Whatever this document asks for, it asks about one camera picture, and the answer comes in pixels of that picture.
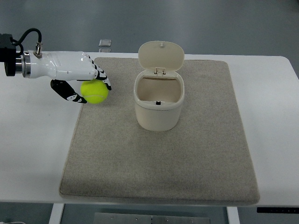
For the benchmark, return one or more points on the clear floor plate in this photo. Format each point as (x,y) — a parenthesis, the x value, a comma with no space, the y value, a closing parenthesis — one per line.
(105,43)
(105,50)

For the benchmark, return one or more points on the grey felt mat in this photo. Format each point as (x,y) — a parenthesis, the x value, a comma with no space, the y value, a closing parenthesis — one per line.
(204,159)

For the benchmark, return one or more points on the grey metal base plate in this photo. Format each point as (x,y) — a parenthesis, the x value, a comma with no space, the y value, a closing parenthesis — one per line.
(118,218)

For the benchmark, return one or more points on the black table control panel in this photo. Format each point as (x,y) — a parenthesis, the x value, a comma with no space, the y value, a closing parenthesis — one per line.
(278,210)

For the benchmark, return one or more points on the white table leg right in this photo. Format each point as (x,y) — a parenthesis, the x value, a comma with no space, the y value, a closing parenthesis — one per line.
(233,215)

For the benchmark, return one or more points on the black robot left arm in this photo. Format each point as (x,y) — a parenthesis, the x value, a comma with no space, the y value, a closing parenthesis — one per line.
(11,49)

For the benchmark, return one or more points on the white table leg left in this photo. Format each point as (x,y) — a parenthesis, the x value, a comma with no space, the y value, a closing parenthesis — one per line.
(56,213)

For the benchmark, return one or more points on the white table leg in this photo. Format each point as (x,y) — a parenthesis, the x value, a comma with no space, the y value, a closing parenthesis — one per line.
(233,215)
(56,213)

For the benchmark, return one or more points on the clear floor plate far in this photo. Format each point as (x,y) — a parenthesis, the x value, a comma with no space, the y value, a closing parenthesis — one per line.
(105,43)

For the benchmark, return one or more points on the yellow tennis ball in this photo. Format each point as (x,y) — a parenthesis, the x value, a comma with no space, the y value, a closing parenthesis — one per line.
(94,91)

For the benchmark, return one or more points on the clear floor plate near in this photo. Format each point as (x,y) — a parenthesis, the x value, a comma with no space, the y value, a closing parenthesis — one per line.
(105,50)

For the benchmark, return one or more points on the cream lidded plastic bin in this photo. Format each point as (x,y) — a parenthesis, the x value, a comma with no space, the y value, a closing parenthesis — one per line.
(159,91)

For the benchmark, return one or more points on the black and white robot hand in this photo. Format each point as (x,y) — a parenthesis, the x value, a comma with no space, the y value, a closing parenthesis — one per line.
(67,70)

